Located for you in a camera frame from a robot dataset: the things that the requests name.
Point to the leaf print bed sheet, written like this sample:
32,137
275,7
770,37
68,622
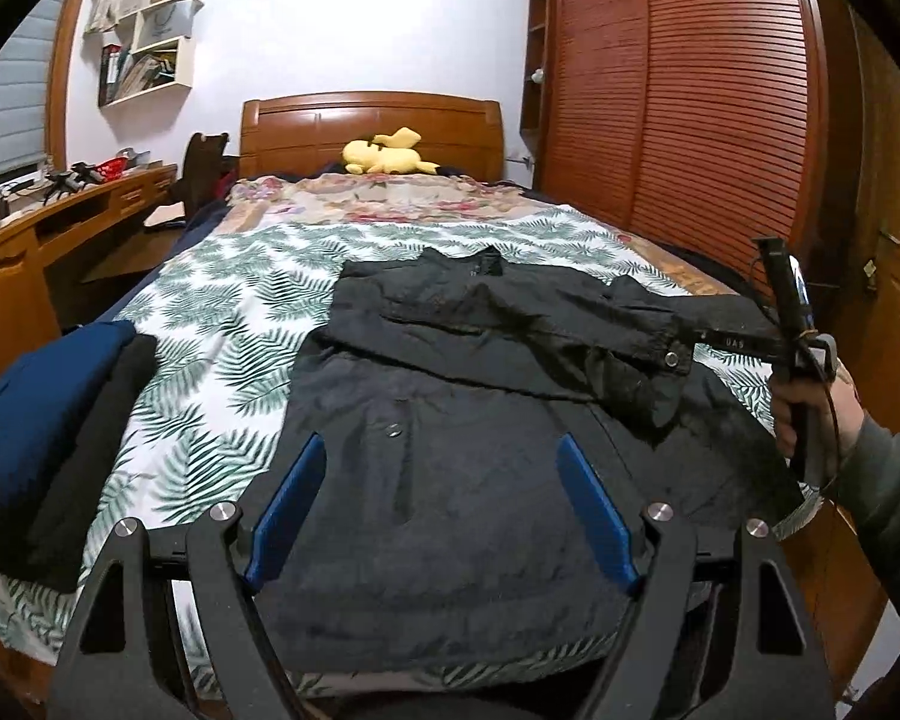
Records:
217,360

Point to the black tripod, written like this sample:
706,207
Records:
64,181

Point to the folded blue garment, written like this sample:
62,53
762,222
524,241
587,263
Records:
22,435

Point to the black shirt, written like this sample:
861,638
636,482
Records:
457,465

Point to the white wall shelf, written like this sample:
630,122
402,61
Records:
161,82

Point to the dark chair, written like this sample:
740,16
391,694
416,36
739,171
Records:
199,172

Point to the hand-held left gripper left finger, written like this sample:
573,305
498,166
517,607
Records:
292,510

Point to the floral blanket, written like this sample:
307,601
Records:
390,199

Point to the yellow plush toy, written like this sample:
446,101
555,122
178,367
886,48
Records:
382,156

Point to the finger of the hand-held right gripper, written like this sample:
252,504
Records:
735,343

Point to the person's right hand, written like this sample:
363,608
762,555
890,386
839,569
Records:
784,409

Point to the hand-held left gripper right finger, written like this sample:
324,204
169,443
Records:
596,517

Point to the folded black garment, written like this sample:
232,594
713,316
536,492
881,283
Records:
90,480

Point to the wooden desk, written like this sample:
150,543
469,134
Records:
15,270

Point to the wooden bed frame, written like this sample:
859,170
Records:
367,120

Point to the grey window blind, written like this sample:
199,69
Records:
15,105

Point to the red basket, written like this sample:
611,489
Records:
109,166

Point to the wooden slatted wardrobe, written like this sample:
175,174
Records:
690,90

